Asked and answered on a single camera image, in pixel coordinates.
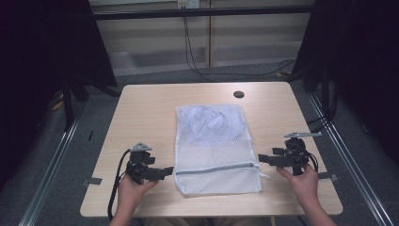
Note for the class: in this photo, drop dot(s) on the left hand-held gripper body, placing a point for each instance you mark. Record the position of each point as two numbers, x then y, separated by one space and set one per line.
138 169

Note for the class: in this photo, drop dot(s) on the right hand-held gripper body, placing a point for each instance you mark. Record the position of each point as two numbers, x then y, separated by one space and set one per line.
296 155

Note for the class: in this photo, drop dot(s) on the white mesh laundry bag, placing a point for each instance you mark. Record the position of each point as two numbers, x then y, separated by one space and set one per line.
216 150

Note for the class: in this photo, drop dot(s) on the person's left hand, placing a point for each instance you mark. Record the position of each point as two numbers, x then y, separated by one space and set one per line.
130 194

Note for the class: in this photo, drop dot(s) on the person's right hand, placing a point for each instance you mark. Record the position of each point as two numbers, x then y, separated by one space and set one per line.
304 188

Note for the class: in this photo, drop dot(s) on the grey tape strip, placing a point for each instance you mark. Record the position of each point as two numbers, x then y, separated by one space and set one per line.
92 181
329 176

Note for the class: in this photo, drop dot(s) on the small black floor tape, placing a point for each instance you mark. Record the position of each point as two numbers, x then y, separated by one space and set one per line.
91 135

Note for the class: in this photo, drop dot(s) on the pale blue cloth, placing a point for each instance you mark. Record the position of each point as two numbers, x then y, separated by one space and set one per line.
210 122

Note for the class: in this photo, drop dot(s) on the black metal stand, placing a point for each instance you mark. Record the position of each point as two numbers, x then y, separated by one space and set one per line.
326 94
67 103

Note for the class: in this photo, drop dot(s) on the black curtain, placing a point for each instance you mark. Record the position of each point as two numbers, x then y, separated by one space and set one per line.
37 62
363 62

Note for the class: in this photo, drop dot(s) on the black horizontal bar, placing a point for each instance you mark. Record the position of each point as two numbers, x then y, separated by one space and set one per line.
204 12

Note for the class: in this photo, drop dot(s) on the metal floor rail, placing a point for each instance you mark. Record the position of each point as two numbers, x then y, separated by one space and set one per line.
51 171
351 166

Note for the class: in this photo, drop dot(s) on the white wall outlet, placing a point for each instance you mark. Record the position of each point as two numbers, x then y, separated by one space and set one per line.
188 3

